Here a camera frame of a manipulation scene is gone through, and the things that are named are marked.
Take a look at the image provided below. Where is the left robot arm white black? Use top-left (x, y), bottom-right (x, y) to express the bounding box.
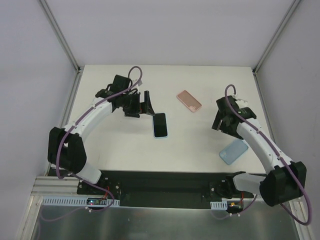
top-left (47, 75), bottom-right (155, 195)

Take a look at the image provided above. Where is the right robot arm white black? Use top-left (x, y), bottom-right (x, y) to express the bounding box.
top-left (212, 95), bottom-right (307, 207)

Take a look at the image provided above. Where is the pink phone case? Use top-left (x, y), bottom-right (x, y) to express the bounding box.
top-left (176, 90), bottom-right (202, 113)

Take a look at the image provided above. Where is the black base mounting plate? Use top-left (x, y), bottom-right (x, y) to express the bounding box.
top-left (76, 170), bottom-right (254, 209)

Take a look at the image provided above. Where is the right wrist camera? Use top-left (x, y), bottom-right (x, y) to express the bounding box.
top-left (234, 97), bottom-right (248, 108)

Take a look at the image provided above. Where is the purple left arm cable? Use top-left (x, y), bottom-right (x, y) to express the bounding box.
top-left (39, 65), bottom-right (144, 222)

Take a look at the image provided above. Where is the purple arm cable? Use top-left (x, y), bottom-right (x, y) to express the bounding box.
top-left (211, 84), bottom-right (313, 226)
top-left (39, 65), bottom-right (144, 222)

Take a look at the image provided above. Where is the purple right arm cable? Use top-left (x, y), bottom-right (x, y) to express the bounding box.
top-left (211, 84), bottom-right (313, 226)

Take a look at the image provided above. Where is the right white cable duct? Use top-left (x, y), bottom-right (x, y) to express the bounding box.
top-left (209, 199), bottom-right (244, 211)

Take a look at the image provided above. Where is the white cable duct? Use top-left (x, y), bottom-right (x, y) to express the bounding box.
top-left (42, 196), bottom-right (120, 208)
top-left (209, 199), bottom-right (244, 211)

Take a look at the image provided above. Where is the left aluminium frame post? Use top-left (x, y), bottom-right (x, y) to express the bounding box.
top-left (37, 0), bottom-right (82, 73)

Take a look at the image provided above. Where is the aluminium frame post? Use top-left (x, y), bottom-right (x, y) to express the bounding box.
top-left (252, 0), bottom-right (303, 75)
top-left (37, 0), bottom-right (82, 73)

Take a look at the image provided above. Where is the aluminium front rail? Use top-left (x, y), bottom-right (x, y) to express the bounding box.
top-left (31, 175), bottom-right (301, 201)

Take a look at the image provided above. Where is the left white cable duct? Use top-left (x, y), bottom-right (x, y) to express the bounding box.
top-left (42, 196), bottom-right (120, 208)

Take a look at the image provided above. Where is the right aluminium frame post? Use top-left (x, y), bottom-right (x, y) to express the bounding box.
top-left (252, 0), bottom-right (303, 75)

